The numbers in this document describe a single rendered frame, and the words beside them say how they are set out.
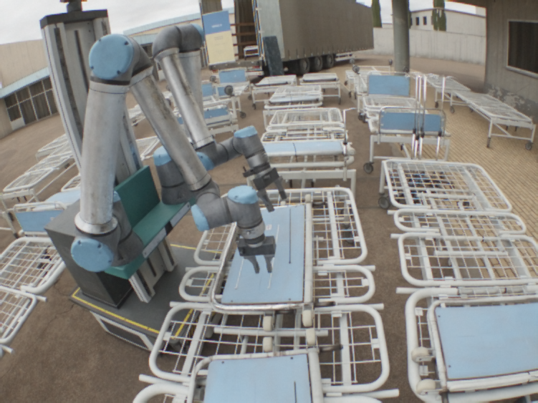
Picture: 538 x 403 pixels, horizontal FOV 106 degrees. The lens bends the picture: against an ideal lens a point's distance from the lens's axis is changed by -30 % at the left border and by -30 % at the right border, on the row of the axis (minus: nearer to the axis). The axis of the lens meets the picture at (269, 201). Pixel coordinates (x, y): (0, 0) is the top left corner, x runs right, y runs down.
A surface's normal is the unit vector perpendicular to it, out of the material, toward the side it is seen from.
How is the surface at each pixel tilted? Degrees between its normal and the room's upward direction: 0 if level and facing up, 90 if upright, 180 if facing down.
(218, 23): 89
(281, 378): 3
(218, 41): 90
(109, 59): 83
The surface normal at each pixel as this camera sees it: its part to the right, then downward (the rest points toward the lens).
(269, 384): -0.16, -0.84
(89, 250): 0.21, 0.55
